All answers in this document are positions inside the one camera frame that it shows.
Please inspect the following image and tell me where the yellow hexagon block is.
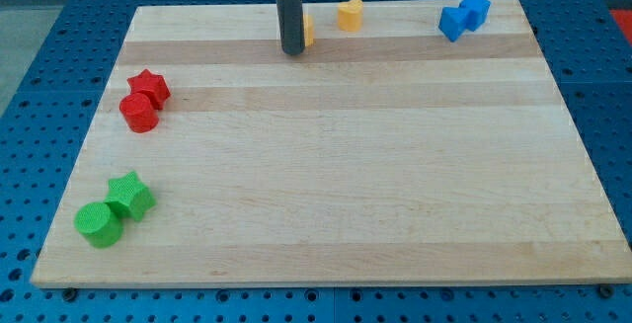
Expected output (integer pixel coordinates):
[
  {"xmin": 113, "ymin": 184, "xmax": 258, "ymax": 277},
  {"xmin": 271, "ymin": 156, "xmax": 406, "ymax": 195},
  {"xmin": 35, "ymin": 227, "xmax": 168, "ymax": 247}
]
[{"xmin": 303, "ymin": 14, "xmax": 315, "ymax": 47}]

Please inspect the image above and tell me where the yellow heart block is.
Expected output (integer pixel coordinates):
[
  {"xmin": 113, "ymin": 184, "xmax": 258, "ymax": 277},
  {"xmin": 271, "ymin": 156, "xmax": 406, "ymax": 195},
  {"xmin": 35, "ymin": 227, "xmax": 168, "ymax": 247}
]
[{"xmin": 337, "ymin": 0, "xmax": 363, "ymax": 32}]

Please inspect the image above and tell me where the light wooden board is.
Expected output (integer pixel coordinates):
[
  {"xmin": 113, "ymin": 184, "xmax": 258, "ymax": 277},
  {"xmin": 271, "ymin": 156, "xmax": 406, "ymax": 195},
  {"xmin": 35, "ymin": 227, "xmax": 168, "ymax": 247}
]
[{"xmin": 31, "ymin": 0, "xmax": 631, "ymax": 288}]

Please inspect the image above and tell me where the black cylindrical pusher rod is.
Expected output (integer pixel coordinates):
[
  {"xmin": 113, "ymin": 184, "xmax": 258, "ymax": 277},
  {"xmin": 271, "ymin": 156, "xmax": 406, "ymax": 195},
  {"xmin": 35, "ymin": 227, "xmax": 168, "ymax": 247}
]
[{"xmin": 276, "ymin": 0, "xmax": 305, "ymax": 56}]

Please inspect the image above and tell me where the red star block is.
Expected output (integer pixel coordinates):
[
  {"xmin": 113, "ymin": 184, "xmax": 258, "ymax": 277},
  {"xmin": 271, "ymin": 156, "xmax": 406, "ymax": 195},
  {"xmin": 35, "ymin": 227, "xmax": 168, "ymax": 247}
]
[{"xmin": 127, "ymin": 69, "xmax": 171, "ymax": 110}]

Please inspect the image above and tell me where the red cylinder block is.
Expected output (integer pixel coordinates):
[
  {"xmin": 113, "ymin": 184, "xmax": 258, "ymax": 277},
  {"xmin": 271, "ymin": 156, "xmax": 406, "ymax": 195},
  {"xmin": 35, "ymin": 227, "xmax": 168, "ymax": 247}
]
[{"xmin": 119, "ymin": 93, "xmax": 159, "ymax": 133}]

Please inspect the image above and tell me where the blue angular block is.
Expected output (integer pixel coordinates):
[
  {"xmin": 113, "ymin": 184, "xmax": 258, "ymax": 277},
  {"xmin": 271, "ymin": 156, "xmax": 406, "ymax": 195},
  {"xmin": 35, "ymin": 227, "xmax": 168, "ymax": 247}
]
[{"xmin": 438, "ymin": 7, "xmax": 469, "ymax": 42}]

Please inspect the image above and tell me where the green star block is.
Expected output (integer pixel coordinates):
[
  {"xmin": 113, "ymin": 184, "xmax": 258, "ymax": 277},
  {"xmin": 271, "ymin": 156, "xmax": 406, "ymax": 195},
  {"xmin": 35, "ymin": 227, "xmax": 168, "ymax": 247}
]
[{"xmin": 104, "ymin": 171, "xmax": 156, "ymax": 222}]

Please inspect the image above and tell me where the blue cube block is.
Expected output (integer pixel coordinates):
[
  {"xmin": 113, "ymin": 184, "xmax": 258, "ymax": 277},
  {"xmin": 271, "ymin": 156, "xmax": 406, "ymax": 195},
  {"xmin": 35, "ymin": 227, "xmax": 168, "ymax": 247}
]
[{"xmin": 459, "ymin": 0, "xmax": 492, "ymax": 32}]

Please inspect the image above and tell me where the green cylinder block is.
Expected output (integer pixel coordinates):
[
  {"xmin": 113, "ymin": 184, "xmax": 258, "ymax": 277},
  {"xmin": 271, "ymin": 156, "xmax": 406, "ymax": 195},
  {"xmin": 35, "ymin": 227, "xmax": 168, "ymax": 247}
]
[{"xmin": 73, "ymin": 202, "xmax": 123, "ymax": 249}]

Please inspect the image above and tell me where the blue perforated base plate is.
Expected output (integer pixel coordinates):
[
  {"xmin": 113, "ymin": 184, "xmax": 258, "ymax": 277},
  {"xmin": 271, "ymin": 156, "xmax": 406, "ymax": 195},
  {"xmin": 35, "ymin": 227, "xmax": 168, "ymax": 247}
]
[{"xmin": 1, "ymin": 0, "xmax": 631, "ymax": 322}]

